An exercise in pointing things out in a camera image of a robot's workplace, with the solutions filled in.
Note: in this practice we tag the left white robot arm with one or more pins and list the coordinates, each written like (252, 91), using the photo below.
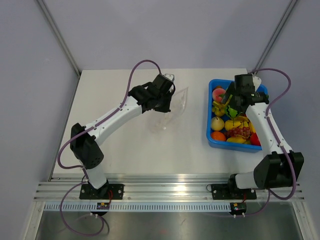
(88, 139)

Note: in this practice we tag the small yellow banana bunch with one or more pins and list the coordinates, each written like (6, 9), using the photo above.
(218, 108)

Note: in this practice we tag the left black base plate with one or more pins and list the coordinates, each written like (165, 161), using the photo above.
(117, 191)

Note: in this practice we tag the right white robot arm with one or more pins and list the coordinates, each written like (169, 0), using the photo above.
(280, 167)

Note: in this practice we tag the small circuit board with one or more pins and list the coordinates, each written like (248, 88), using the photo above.
(103, 206)
(238, 208)

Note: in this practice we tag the red grape bunch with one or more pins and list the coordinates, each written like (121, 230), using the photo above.
(243, 132)

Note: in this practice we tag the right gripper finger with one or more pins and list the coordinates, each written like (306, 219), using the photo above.
(229, 95)
(236, 107)

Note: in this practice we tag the aluminium frame post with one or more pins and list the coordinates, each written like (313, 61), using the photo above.
(284, 19)
(49, 18)

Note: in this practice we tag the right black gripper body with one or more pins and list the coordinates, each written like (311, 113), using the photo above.
(236, 95)

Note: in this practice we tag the left small circuit board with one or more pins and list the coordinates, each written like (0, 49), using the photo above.
(103, 206)

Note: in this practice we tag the right small circuit board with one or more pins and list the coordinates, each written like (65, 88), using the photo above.
(238, 208)

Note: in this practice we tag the white slotted cable duct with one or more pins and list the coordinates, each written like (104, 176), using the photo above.
(201, 207)

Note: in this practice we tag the pink peach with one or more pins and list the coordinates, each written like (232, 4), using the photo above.
(218, 94)

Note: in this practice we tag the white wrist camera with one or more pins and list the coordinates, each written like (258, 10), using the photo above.
(169, 76)
(256, 81)

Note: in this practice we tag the yellow banana bunch front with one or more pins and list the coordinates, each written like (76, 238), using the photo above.
(237, 139)

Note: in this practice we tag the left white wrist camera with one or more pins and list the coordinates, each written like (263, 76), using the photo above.
(169, 76)

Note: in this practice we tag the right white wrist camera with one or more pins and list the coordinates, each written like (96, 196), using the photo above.
(256, 81)

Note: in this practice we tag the orange persimmon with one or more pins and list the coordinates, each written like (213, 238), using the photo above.
(218, 136)

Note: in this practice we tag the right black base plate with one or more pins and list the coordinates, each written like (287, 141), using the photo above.
(223, 191)

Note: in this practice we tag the blue plastic bin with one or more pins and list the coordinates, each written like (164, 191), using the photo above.
(247, 148)

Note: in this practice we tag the green watermelon toy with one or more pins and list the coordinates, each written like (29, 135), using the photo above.
(231, 113)

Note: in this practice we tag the red tomato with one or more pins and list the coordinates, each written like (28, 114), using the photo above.
(254, 140)

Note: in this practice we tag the right aluminium frame post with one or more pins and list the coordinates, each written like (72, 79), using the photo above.
(284, 19)

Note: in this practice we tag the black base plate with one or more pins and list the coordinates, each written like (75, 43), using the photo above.
(117, 191)
(223, 191)

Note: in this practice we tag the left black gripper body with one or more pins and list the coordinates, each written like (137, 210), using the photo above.
(169, 93)

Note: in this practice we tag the pale yellow pear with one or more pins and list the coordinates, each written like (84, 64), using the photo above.
(217, 123)

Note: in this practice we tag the left aluminium frame post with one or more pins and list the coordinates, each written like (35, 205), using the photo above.
(49, 18)

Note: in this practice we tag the clear zip top bag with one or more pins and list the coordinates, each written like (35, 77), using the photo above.
(158, 121)

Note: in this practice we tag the aluminium rail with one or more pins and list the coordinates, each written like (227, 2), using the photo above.
(137, 188)

